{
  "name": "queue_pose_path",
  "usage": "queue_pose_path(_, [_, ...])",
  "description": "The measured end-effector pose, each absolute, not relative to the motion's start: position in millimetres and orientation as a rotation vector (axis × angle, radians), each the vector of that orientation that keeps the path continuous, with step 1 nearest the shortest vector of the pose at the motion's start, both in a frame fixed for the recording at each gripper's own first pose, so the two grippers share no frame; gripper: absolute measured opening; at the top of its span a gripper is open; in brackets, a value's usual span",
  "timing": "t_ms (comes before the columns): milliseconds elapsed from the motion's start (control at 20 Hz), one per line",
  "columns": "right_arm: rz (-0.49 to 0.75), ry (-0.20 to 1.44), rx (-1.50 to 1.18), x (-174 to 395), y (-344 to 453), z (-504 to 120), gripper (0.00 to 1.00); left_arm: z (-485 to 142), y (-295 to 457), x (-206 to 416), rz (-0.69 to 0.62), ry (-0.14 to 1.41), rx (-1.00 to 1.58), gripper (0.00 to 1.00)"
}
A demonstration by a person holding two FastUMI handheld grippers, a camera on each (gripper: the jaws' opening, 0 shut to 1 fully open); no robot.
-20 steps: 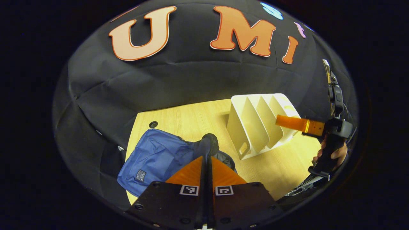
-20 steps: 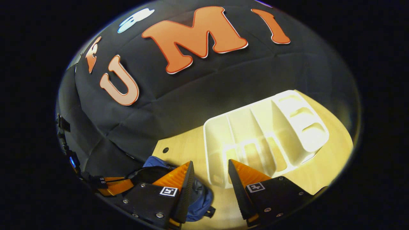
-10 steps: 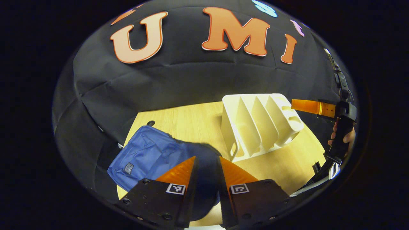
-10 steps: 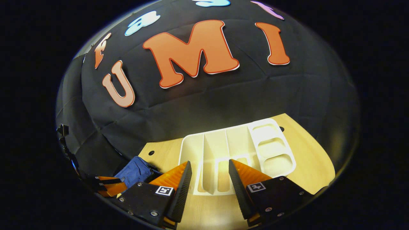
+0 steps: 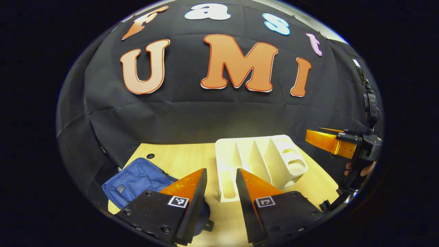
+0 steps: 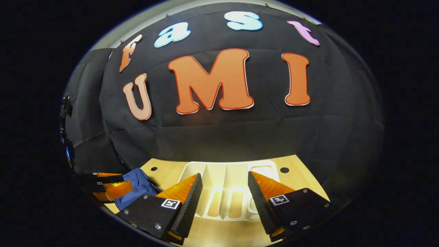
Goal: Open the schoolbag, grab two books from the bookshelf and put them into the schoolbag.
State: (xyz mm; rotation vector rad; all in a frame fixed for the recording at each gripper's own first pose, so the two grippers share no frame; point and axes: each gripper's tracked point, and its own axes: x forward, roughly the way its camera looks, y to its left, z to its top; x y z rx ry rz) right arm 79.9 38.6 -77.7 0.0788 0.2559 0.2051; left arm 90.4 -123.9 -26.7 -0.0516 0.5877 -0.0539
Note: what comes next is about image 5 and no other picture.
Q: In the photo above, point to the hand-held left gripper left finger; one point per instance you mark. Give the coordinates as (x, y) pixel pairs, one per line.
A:
(195, 206)

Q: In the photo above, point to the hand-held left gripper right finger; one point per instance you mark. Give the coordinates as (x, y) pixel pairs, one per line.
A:
(245, 206)

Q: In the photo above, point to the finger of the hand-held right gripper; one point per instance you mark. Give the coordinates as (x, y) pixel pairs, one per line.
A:
(322, 140)
(331, 130)

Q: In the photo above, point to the white bookshelf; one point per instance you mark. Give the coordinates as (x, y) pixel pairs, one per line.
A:
(274, 157)

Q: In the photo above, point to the blue schoolbag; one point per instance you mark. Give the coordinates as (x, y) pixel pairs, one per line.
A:
(137, 180)

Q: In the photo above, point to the black equipment stand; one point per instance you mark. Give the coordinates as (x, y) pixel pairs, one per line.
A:
(370, 103)

